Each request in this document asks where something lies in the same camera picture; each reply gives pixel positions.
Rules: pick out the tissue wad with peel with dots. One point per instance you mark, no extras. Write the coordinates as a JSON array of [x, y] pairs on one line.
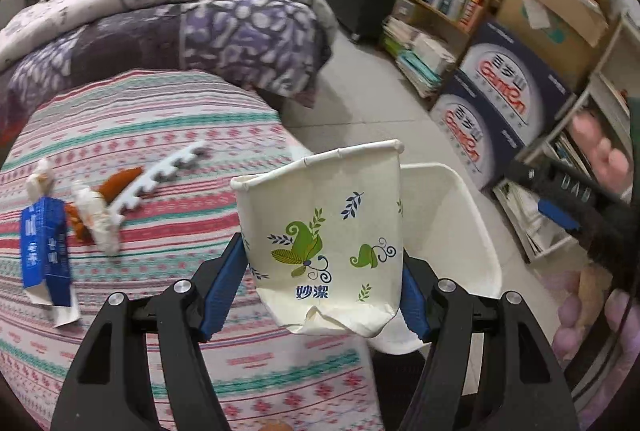
[[89, 217]]

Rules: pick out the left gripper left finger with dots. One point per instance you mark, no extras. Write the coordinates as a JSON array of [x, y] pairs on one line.
[[108, 385]]

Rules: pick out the white trash bin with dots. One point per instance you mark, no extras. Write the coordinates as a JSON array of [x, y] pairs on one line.
[[443, 227]]

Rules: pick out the orange peel piece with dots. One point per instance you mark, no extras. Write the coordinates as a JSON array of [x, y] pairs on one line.
[[118, 181]]

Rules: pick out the upper Ganten cardboard box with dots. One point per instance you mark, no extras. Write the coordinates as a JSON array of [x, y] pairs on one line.
[[521, 86]]

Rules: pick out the lower Ganten cardboard box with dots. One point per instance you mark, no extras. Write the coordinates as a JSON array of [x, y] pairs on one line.
[[481, 138]]

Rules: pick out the white shelf unit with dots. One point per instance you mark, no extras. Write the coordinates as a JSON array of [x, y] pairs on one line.
[[612, 82]]

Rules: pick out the tissue ball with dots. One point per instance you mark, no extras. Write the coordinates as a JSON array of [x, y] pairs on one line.
[[40, 181]]

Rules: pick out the blue carton box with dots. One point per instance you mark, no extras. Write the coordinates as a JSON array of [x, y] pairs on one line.
[[43, 245]]

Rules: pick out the crushed paper cup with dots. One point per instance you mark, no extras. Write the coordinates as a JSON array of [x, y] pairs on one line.
[[323, 238]]

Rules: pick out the ganten cardboard box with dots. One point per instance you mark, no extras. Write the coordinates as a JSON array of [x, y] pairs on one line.
[[521, 86], [481, 138]]

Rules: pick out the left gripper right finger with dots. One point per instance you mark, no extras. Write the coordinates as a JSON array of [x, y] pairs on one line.
[[489, 367]]

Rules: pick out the operator hand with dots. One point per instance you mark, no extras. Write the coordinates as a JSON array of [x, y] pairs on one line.
[[586, 288]]

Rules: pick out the patterned tablecloth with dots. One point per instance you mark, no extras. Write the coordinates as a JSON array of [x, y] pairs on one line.
[[260, 372]]

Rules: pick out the bed with purple bedding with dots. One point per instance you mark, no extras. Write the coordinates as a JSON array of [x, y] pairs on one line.
[[275, 46]]

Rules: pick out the brown cardboard box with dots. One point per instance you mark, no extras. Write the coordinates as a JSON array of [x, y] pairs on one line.
[[565, 34]]

